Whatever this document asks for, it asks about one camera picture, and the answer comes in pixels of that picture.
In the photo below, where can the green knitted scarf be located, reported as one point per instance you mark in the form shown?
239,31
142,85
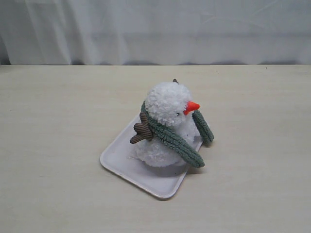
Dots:
175,142

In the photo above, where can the white plush snowman toy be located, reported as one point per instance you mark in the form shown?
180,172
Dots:
170,104

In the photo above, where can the white rectangular tray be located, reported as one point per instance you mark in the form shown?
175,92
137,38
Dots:
118,158

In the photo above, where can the white backdrop curtain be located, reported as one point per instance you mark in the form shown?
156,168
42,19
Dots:
155,32

